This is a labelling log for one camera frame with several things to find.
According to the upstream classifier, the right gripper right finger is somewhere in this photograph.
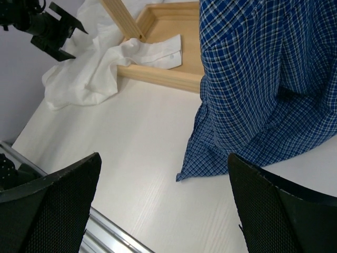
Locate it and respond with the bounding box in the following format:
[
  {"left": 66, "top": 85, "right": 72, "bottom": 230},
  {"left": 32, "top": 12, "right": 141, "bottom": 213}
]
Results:
[{"left": 227, "top": 153, "right": 336, "bottom": 252}]

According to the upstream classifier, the blue checked shirt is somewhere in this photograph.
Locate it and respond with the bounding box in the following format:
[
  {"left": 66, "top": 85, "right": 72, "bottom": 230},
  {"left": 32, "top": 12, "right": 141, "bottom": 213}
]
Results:
[{"left": 176, "top": 1, "right": 336, "bottom": 181}]

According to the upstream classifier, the aluminium mounting rail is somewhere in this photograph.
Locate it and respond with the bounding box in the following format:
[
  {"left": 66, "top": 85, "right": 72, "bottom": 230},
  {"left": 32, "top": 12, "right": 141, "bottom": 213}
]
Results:
[{"left": 1, "top": 143, "right": 150, "bottom": 252}]

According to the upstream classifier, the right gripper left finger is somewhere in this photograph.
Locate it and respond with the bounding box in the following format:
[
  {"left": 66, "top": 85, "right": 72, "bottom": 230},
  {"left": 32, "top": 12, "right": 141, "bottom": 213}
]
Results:
[{"left": 1, "top": 153, "right": 102, "bottom": 252}]

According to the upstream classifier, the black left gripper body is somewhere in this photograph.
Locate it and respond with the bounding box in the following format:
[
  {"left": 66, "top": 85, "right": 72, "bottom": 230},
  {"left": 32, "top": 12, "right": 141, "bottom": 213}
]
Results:
[{"left": 1, "top": 1, "right": 63, "bottom": 37}]

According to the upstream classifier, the wooden clothes rack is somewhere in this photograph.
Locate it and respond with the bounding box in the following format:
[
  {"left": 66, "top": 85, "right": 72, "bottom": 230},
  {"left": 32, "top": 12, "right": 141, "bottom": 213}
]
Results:
[{"left": 95, "top": 1, "right": 204, "bottom": 93}]

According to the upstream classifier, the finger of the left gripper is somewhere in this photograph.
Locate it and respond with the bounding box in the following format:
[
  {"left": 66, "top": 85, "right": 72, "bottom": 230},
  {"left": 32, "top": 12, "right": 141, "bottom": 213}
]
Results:
[
  {"left": 49, "top": 2, "right": 88, "bottom": 37},
  {"left": 31, "top": 35, "right": 76, "bottom": 61}
]

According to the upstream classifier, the white shirt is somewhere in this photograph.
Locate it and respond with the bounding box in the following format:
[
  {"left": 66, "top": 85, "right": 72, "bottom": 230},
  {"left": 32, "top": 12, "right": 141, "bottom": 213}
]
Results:
[{"left": 42, "top": 1, "right": 182, "bottom": 111}]

